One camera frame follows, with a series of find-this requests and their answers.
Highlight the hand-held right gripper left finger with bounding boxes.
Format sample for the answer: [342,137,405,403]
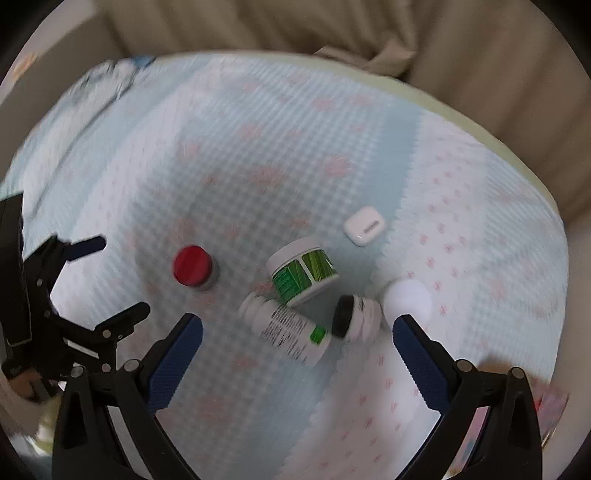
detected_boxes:
[52,313,204,480]

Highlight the blue checkered blanket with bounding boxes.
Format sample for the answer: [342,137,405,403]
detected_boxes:
[0,54,570,480]

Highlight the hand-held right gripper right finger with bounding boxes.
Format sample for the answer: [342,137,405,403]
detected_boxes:
[392,315,543,480]

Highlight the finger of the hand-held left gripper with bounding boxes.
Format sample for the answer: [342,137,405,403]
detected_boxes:
[58,302,151,374]
[59,235,107,262]

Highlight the white round ball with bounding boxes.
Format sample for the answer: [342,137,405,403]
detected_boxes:
[384,280,433,324]

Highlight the white bottle with green label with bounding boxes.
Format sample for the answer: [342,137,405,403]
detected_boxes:
[239,292,332,367]

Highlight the white jar with green label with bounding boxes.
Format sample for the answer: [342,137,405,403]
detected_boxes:
[265,237,340,307]

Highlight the black-capped white jar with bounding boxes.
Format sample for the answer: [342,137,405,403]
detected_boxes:
[331,295,383,342]

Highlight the white earbud case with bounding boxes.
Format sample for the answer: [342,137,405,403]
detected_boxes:
[343,208,387,246]

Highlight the red-capped small jar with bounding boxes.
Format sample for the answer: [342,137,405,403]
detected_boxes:
[172,246,217,291]

